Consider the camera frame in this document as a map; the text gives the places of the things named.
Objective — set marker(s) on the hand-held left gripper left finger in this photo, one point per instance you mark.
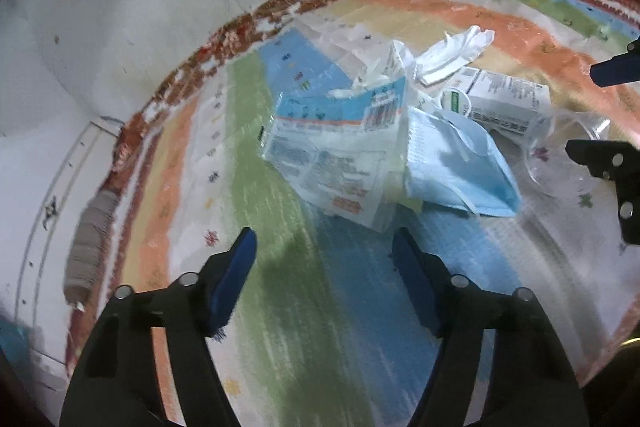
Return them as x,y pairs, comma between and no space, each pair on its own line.
235,279

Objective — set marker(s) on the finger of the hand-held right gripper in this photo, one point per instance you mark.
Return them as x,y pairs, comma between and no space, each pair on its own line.
612,164
617,69

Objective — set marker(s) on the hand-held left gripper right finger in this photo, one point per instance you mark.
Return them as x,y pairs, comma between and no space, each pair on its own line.
415,279

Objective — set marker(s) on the clear plastic cup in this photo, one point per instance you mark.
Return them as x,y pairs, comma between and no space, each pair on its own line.
550,177

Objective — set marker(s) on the blue face mask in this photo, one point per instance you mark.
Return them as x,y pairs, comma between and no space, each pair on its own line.
450,172

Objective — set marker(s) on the white medicine box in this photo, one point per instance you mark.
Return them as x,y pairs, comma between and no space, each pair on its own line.
505,99

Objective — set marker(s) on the white blue plastic tissue packet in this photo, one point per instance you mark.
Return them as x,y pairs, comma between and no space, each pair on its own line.
330,157

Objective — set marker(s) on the colourful striped blanket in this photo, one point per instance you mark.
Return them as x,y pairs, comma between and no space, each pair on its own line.
280,307

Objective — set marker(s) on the grey ribbed cushion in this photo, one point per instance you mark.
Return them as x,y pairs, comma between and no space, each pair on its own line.
90,247

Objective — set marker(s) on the small white cup green label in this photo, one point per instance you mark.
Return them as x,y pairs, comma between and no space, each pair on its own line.
456,101

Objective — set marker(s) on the white crumpled tissue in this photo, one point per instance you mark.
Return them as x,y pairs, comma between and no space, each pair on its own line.
452,52

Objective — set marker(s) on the white bed headboard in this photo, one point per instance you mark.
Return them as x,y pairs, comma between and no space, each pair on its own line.
50,187

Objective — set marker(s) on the clear plastic wrap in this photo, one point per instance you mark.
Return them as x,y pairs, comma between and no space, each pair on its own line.
340,42

